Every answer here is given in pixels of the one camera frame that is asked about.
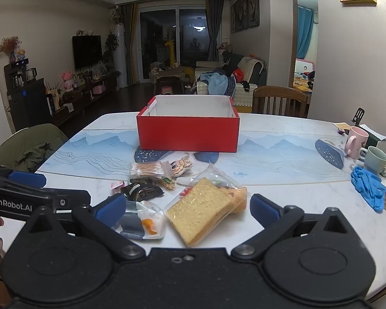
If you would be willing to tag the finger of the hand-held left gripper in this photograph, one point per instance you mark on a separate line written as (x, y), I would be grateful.
(27, 179)
(70, 199)

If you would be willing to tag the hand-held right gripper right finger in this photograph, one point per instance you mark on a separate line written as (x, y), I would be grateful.
(264, 208)

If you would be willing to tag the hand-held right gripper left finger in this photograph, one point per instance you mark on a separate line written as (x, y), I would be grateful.
(111, 206)

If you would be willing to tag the black snack packet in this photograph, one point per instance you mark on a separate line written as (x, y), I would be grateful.
(141, 191)

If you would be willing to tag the clear bag with orange pieces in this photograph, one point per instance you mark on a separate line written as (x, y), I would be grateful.
(148, 225)

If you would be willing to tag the cotton swab bag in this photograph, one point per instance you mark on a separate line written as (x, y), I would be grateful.
(148, 170)

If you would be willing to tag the yellow green snack packet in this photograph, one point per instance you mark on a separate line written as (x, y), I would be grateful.
(167, 183)

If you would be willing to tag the bagged bread slice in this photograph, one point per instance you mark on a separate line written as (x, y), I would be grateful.
(199, 212)

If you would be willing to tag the red orange small toy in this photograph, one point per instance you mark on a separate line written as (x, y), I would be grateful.
(186, 191)

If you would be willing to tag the tan plush toy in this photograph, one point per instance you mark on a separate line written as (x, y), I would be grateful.
(180, 165)

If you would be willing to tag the white cardboard box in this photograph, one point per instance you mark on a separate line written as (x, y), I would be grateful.
(186, 135)

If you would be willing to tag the small pink packet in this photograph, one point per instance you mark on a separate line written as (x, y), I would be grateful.
(117, 184)

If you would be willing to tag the green jacket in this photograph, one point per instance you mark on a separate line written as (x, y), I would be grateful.
(29, 148)

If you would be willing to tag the black water dispenser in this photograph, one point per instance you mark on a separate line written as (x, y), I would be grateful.
(19, 103)

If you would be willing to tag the dark TV cabinet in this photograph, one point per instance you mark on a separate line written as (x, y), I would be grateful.
(80, 101)

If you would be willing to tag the blue rubber gloves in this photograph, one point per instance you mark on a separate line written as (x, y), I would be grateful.
(368, 185)

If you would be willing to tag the pink plush toy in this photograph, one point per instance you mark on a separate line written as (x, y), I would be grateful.
(67, 80)

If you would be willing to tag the wooden chair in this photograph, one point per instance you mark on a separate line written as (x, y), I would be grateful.
(278, 101)

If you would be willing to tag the armchair with cream cover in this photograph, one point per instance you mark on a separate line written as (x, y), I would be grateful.
(241, 101)

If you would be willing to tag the yellow card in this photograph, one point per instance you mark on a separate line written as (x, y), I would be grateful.
(341, 126)

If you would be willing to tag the pink mug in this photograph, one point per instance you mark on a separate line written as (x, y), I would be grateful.
(357, 141)

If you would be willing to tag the pink bag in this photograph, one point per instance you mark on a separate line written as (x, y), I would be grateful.
(99, 88)

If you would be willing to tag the green mug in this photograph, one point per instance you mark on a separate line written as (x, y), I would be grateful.
(374, 161)

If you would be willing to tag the black sock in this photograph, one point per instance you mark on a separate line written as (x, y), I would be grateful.
(246, 86)

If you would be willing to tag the pink stool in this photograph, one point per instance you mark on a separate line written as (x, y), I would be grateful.
(166, 90)

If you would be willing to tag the bed with clothes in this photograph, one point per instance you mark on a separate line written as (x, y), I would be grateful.
(300, 82)

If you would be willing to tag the green box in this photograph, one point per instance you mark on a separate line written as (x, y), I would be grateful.
(374, 136)

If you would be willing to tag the black phone stand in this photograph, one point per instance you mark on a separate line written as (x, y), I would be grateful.
(359, 116)

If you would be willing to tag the pile of clothes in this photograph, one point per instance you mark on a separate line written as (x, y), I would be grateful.
(217, 83)

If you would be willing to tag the dried flower vase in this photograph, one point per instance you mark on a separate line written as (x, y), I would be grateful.
(10, 46)

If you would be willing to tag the red bag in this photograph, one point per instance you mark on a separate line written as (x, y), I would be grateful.
(239, 75)

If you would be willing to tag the television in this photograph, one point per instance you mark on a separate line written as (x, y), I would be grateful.
(87, 52)

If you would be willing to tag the grey sofa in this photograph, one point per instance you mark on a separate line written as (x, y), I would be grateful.
(254, 67)

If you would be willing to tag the wooden coffee table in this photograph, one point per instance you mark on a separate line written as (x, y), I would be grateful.
(167, 74)

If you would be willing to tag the white tower air conditioner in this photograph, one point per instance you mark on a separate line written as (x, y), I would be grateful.
(119, 58)

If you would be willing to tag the green houseplant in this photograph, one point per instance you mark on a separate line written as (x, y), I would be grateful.
(112, 50)

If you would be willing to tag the grey yellow curtain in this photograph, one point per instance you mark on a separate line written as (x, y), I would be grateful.
(214, 29)
(129, 45)

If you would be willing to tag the yellow giraffe toy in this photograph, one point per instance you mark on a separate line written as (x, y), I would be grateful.
(171, 53)

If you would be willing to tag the blue curtain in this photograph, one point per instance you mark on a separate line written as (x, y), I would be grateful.
(305, 32)

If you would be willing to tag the dark framed wall picture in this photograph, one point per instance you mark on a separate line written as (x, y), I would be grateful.
(242, 11)
(253, 4)
(233, 17)

